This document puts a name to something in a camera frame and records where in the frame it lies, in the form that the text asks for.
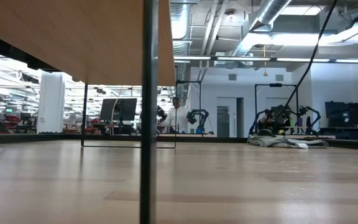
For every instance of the silver ventilation duct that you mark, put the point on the silver ventilation duct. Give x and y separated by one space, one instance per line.
269 12

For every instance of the wooden shelf with black legs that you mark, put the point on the wooden shelf with black legs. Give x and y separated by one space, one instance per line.
73 37

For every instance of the yellow hanging pendant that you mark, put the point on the yellow hanging pendant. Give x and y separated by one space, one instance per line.
265 74

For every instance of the person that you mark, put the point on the person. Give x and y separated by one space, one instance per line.
179 116
264 123

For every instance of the ceiling strip light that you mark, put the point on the ceiling strip light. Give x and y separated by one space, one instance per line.
193 58
297 59
244 58
353 61

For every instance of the black aluminium table frame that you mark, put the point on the black aluminium table frame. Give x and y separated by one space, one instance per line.
26 137

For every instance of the grey door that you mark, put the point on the grey door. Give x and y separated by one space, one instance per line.
223 121

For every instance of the black metal frame stand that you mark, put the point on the black metal frame stand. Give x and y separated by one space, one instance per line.
188 81
275 85

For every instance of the grey folded cloth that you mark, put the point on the grey folded cloth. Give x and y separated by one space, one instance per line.
278 141

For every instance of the wall air vent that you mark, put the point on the wall air vent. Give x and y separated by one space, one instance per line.
232 77
279 77

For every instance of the black monitor on stand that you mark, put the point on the black monitor on stand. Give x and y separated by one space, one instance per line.
118 109

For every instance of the white building column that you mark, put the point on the white building column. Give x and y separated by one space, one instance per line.
51 102

